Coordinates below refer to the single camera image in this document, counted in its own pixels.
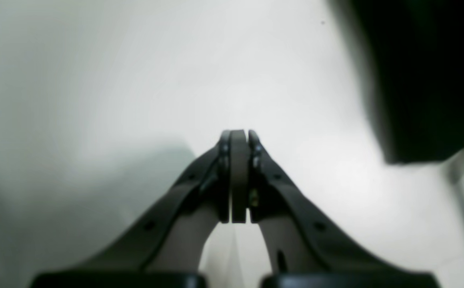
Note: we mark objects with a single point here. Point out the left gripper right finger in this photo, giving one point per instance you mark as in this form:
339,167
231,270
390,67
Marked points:
306,248

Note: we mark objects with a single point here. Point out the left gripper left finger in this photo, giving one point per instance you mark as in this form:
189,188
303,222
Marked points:
163,248

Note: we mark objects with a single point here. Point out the black T-shirt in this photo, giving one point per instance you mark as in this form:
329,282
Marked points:
415,50

